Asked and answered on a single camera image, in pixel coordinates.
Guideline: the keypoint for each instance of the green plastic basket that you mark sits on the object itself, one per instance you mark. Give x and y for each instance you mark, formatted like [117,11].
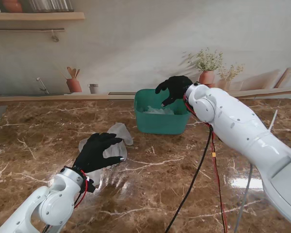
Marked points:
[160,123]

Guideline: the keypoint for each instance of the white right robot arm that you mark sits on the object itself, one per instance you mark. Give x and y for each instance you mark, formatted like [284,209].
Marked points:
[232,121]

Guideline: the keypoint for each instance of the printed kitchen scene backdrop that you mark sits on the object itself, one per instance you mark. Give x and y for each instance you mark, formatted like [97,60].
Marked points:
[145,36]

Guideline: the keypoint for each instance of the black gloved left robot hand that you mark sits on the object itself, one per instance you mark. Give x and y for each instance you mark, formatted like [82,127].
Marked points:
[92,155]

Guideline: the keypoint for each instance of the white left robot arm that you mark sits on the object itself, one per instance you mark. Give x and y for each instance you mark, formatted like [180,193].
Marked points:
[51,201]

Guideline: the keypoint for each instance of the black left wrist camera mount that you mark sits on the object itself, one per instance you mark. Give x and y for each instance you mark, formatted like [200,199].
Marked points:
[91,187]

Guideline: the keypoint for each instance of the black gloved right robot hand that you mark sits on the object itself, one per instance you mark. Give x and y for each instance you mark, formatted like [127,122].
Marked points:
[179,87]

